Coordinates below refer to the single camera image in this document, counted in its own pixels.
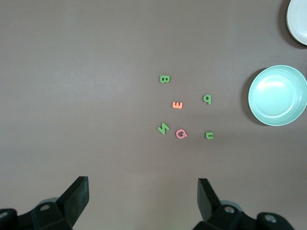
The pale green round plate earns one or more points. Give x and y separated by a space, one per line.
277 95

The orange foam letter E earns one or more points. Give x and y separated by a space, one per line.
177 105

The green foam letter B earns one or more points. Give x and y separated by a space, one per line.
165 79

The pink foam letter Q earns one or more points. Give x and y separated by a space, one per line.
177 134

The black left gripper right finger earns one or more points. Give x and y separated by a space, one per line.
208 203

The beige round plate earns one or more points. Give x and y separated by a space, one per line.
298 21

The green foam letter p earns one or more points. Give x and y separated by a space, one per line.
210 99

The green foam letter u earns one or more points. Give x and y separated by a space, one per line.
212 135

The green foam letter N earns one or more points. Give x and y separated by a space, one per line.
163 128

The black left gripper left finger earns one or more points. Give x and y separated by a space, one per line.
72 201

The brown table cover sheet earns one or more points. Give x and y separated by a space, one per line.
72 72

